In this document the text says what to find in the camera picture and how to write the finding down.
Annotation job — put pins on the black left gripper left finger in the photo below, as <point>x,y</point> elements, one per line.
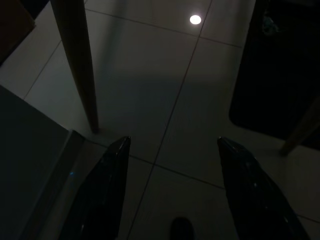
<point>105,190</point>

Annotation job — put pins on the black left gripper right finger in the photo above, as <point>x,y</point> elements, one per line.
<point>252,195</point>

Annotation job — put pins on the black robot foot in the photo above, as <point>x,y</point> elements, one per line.
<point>182,228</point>

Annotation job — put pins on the wooden table leg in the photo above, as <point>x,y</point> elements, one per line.
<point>77,65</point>
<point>300,130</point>

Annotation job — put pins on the dark grey floor rug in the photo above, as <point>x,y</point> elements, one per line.
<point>280,75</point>

